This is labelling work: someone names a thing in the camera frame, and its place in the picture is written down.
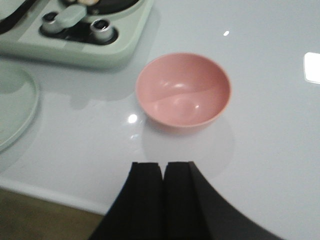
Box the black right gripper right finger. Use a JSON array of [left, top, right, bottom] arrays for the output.
[[163, 161, 279, 240]]

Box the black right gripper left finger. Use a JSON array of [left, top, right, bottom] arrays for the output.
[[89, 162, 164, 240]]

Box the pink bowl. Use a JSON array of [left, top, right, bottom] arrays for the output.
[[135, 52, 232, 133]]

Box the green breakfast maker base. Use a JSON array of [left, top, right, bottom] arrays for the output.
[[0, 0, 153, 69]]

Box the light green round plate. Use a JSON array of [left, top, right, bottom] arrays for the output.
[[0, 62, 40, 151]]

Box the right silver control knob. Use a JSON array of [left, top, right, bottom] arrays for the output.
[[90, 18, 114, 43]]

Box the silver control knob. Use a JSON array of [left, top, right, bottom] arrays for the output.
[[41, 11, 64, 34], [90, 18, 114, 43]]

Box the black round frying pan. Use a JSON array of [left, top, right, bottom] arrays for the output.
[[62, 0, 141, 15]]

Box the left silver control knob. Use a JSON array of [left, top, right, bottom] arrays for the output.
[[41, 11, 64, 34]]

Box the green pan handle knob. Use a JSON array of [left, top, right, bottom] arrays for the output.
[[55, 4, 87, 29]]

